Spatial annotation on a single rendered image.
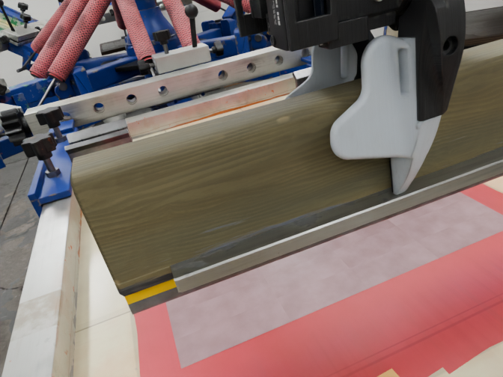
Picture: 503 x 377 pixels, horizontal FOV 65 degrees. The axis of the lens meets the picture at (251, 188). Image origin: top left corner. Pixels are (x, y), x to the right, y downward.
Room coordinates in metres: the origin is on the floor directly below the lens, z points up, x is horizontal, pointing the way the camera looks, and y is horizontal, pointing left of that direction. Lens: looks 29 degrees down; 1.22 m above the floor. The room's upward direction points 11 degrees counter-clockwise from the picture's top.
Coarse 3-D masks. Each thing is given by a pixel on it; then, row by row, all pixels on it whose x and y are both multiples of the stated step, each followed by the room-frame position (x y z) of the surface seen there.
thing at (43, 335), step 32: (224, 96) 0.81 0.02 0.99; (256, 96) 0.83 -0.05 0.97; (128, 128) 0.76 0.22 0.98; (160, 128) 0.77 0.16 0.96; (64, 224) 0.41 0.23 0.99; (32, 256) 0.35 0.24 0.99; (64, 256) 0.34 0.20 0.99; (32, 288) 0.30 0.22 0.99; (64, 288) 0.30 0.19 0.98; (32, 320) 0.25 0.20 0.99; (64, 320) 0.26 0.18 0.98; (32, 352) 0.22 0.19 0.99; (64, 352) 0.23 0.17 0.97
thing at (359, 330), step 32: (320, 256) 0.30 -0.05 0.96; (224, 288) 0.28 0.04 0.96; (256, 288) 0.28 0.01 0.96; (288, 288) 0.27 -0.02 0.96; (320, 288) 0.26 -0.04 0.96; (352, 288) 0.25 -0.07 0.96; (160, 320) 0.26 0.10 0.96; (192, 320) 0.25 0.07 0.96; (224, 320) 0.24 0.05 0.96; (256, 320) 0.24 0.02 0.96; (288, 320) 0.23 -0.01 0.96; (320, 320) 0.22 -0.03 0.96; (352, 320) 0.22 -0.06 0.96; (384, 320) 0.21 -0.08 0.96; (160, 352) 0.22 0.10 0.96; (192, 352) 0.22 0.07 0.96; (224, 352) 0.21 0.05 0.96; (256, 352) 0.21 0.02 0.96; (288, 352) 0.20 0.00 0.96; (320, 352) 0.19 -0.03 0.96; (352, 352) 0.19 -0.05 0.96; (384, 352) 0.18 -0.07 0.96; (416, 352) 0.18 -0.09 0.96
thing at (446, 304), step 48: (480, 192) 0.35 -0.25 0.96; (336, 240) 0.32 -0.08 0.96; (384, 240) 0.31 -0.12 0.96; (432, 240) 0.29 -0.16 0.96; (480, 240) 0.28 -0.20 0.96; (384, 288) 0.24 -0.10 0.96; (432, 288) 0.23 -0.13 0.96; (480, 288) 0.22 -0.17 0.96; (432, 336) 0.19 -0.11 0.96; (480, 336) 0.18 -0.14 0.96
